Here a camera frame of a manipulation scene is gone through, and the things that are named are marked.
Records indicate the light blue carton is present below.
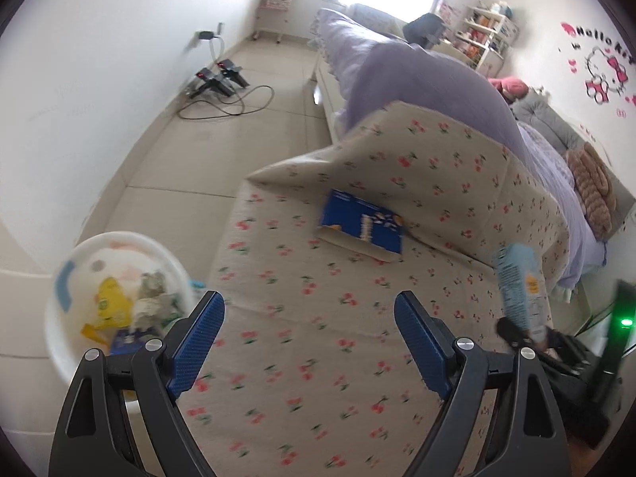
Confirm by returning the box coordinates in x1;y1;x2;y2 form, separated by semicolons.
492;243;555;346

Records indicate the wall plug adapter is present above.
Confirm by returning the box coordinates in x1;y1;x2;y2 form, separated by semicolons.
195;22;225;43

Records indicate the black floor cable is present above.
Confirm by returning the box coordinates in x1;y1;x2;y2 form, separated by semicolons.
176;84;275;121

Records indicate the white round bin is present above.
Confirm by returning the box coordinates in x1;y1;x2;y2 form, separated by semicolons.
44;231;204;408

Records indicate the blue-faced brown cardboard box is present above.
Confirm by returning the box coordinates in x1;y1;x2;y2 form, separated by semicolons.
317;189;405;264

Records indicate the purple blanket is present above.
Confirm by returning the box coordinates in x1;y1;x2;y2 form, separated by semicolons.
309;7;609;279

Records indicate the grey cloth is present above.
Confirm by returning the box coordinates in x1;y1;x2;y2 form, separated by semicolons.
512;90;587;155

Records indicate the blue tissue packet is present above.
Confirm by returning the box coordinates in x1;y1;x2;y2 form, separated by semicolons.
110;328;150;356

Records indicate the pink cartoon wall sticker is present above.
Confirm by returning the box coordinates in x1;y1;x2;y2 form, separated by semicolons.
560;21;636;120

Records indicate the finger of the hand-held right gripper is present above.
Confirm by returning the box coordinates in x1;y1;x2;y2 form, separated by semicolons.
497;317;552;355

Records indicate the white storage shelf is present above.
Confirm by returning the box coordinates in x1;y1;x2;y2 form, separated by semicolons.
454;2;520;78

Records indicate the white drawer cart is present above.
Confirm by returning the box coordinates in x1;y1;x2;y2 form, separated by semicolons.
254;0;298;43

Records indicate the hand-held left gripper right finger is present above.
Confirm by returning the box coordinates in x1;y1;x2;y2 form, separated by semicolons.
394;291;570;477

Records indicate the yellow snack packet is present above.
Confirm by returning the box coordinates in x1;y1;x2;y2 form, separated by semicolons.
82;278;135;343

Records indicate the cherry print blanket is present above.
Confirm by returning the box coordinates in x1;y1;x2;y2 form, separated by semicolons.
171;101;572;477

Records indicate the pink plush toy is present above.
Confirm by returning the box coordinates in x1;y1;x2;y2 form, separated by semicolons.
487;77;528;100

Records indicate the dark office chair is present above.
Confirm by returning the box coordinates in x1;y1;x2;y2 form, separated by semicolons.
403;14;445;50

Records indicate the brown knitted cushion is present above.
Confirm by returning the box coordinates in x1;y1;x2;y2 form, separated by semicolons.
566;142;614;239

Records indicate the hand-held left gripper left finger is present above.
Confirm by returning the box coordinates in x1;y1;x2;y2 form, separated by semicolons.
48;289;227;477

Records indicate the black charger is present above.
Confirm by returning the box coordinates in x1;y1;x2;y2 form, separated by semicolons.
191;70;237;97
216;58;249;89

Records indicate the white bed frame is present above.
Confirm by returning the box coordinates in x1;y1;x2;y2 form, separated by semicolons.
313;67;349;135

